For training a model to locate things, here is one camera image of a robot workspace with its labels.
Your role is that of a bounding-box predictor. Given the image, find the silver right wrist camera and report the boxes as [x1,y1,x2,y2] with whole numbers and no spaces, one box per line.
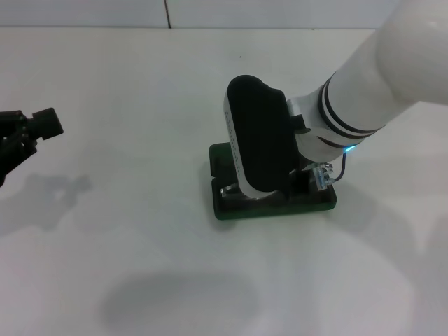
[223,74,305,202]

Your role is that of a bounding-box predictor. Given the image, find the clear plastic glasses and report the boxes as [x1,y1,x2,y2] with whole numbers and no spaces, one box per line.
[219,184,281,204]

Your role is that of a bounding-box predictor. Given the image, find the green glasses case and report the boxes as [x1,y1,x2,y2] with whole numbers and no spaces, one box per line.
[209,141,339,222]

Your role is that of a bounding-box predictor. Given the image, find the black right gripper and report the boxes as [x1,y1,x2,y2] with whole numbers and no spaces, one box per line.
[290,167,318,200]

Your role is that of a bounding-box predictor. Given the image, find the dark right gripper cable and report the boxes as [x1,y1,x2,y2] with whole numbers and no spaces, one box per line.
[313,153,348,192]

